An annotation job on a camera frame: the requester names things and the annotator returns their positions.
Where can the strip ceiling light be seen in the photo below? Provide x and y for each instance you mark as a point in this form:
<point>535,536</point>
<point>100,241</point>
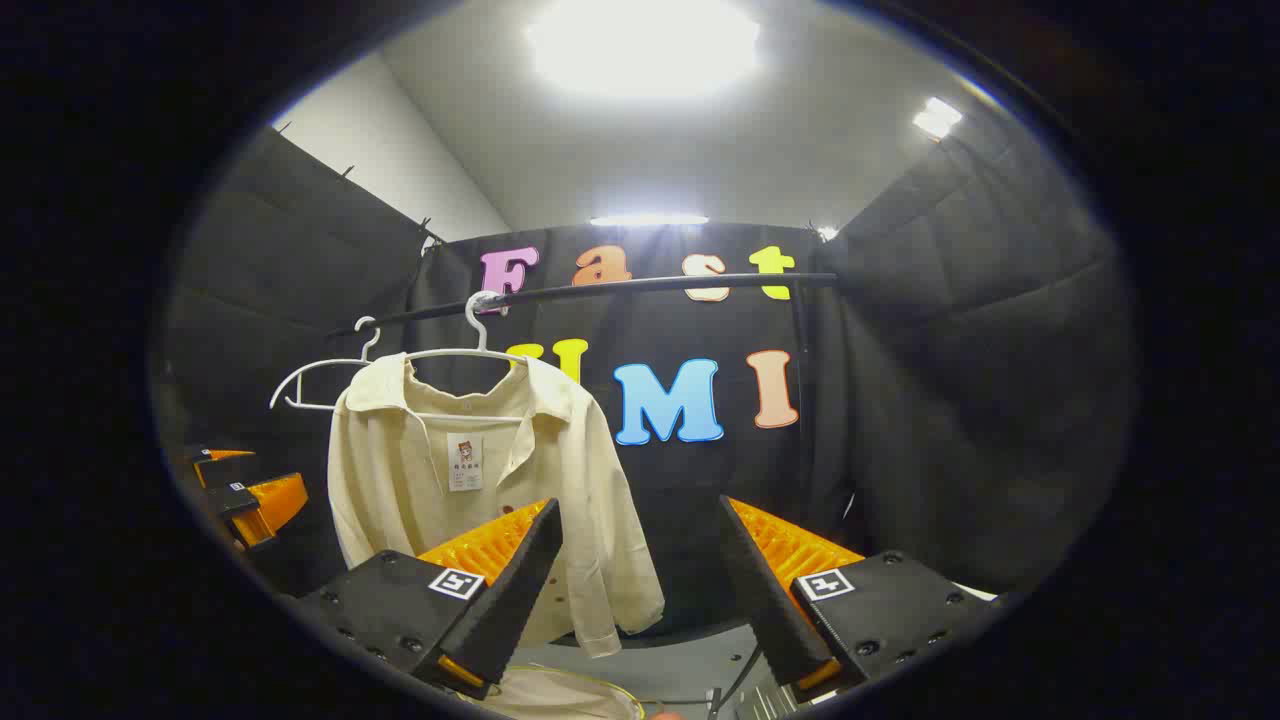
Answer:
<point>648,219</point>

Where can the small ceiling light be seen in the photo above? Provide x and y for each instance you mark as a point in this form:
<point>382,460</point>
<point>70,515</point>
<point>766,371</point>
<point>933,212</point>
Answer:
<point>937,117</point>

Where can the large ceiling light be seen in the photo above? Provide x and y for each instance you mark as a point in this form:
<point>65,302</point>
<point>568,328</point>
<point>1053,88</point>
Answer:
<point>640,45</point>

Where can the white plastic hanger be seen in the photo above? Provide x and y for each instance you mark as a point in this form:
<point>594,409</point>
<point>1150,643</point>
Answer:
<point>481,338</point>
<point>320,363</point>

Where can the grey slatted panel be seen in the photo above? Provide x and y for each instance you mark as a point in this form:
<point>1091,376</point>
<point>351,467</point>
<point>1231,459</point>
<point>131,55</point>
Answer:
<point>770,700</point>

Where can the cream collared shirt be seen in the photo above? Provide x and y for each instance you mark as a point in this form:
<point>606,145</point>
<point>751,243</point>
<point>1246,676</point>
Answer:
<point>560,470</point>

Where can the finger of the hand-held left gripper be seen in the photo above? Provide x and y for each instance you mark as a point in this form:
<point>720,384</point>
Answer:
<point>215,458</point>
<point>265,500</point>

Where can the black backdrop cloth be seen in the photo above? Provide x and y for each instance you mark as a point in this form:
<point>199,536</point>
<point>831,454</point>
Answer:
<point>900,400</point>

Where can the black metal clothes rack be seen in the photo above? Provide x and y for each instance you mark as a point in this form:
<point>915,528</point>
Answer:
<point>650,287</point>

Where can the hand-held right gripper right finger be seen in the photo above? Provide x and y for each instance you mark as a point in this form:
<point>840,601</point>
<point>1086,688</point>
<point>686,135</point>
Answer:
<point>770,600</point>

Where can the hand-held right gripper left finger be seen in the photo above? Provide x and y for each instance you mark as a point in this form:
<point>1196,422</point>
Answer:
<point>520,590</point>

